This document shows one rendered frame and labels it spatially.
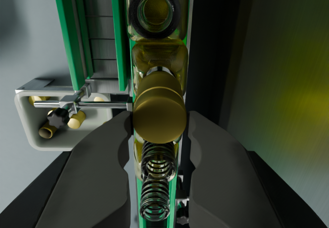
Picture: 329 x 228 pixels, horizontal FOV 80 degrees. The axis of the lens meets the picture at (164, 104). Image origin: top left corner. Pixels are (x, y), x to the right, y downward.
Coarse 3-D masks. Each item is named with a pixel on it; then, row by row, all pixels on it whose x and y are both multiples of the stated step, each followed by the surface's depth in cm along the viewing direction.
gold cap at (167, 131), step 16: (144, 80) 15; (160, 80) 13; (176, 80) 15; (144, 96) 12; (160, 96) 11; (176, 96) 12; (144, 112) 12; (160, 112) 12; (176, 112) 12; (144, 128) 12; (160, 128) 12; (176, 128) 12
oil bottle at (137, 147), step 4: (136, 140) 25; (136, 144) 24; (140, 144) 24; (176, 144) 24; (136, 148) 24; (140, 148) 23; (176, 148) 24; (136, 152) 23; (140, 152) 23; (176, 152) 24; (136, 156) 23; (140, 156) 23; (176, 156) 24; (136, 160) 23; (140, 160) 23; (176, 160) 24; (136, 164) 23; (140, 164) 23; (176, 164) 24; (136, 168) 24; (140, 168) 23; (176, 168) 25; (136, 172) 24; (140, 172) 23; (176, 172) 25; (136, 176) 25; (140, 176) 24; (172, 176) 24; (140, 180) 25; (168, 180) 24
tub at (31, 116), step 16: (16, 96) 46; (96, 96) 46; (32, 112) 51; (96, 112) 56; (32, 128) 51; (64, 128) 58; (80, 128) 58; (32, 144) 52; (48, 144) 54; (64, 144) 54
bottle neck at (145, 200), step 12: (144, 180) 21; (156, 180) 21; (144, 192) 20; (156, 192) 19; (168, 192) 20; (144, 204) 19; (156, 204) 18; (168, 204) 19; (144, 216) 19; (156, 216) 20
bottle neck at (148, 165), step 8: (144, 144) 18; (152, 144) 17; (160, 144) 17; (168, 144) 17; (144, 152) 17; (152, 152) 16; (160, 152) 16; (168, 152) 16; (144, 160) 16; (152, 160) 18; (160, 160) 18; (168, 160) 16; (144, 168) 16; (152, 168) 17; (160, 168) 18; (168, 168) 17; (152, 176) 17; (160, 176) 17; (168, 176) 17
